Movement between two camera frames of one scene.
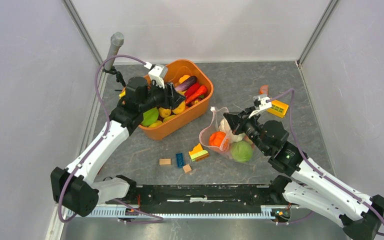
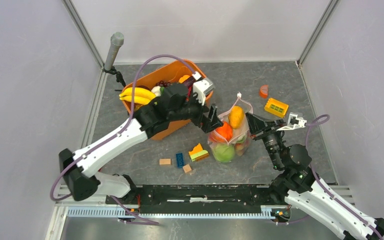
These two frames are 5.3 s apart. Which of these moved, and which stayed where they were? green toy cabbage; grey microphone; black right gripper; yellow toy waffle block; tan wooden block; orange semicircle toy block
Moved: black right gripper; green toy cabbage
Stayed: tan wooden block; orange semicircle toy block; grey microphone; yellow toy waffle block
